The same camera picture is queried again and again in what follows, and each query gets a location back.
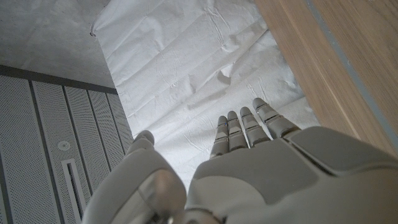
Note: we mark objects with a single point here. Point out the white cloth backdrop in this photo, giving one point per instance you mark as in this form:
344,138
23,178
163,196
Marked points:
192,62

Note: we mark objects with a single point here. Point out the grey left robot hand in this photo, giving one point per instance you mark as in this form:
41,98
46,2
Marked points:
280,186

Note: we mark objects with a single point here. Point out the round ceiling sensor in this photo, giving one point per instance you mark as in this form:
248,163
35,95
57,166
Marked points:
63,145

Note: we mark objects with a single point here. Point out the ceiling slot light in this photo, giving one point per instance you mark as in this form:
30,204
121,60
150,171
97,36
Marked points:
73,186

